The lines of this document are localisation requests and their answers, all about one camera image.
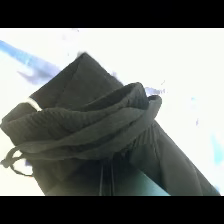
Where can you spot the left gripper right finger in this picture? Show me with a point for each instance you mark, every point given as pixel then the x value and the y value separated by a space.
pixel 140 186

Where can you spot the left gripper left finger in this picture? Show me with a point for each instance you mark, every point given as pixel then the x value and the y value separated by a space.
pixel 80 186

